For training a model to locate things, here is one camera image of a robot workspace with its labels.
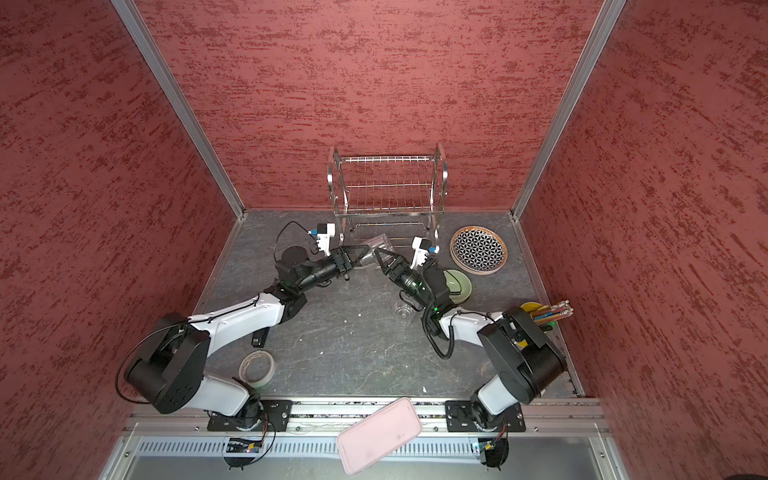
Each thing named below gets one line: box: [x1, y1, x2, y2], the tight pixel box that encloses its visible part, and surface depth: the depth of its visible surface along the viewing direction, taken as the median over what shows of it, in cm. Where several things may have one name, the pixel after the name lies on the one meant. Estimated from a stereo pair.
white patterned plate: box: [450, 225, 508, 276], surface depth 109 cm
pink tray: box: [336, 398, 422, 476], surface depth 71 cm
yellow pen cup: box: [520, 302, 542, 313], surface depth 85 cm
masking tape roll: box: [238, 350, 275, 388], surface depth 83 cm
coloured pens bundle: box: [530, 300, 574, 324], surface depth 77 cm
